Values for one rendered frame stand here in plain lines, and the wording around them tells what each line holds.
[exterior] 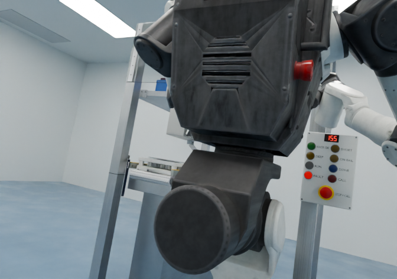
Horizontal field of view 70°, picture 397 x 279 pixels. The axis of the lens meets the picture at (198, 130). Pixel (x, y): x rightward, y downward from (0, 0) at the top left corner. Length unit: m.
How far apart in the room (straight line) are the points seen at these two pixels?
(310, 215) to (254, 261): 0.58
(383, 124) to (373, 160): 3.96
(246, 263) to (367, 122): 0.45
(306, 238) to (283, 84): 0.87
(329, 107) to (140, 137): 5.33
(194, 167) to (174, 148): 5.06
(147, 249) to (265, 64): 1.43
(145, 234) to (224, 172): 1.31
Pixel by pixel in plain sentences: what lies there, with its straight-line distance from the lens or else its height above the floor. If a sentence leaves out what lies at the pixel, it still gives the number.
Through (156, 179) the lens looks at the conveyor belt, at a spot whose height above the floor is 0.78.
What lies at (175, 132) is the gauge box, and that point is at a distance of 1.47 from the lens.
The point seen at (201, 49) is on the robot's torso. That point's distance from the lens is 0.47.
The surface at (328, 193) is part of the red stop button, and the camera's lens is 1.11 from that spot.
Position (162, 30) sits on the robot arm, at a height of 1.18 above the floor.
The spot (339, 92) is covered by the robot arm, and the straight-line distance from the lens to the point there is 0.86.
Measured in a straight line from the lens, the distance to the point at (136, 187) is 1.62.
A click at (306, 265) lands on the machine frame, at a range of 1.24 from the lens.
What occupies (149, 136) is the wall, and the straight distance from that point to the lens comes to 5.89.
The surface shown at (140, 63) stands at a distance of 1.62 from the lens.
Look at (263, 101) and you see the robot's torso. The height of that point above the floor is 1.00.
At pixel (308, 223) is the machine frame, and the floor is 0.74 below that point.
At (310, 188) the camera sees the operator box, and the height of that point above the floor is 0.87.
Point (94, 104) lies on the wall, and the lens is 7.10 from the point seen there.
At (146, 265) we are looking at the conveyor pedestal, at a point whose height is 0.31.
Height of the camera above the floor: 0.90
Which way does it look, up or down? 7 degrees up
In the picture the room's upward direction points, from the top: 9 degrees clockwise
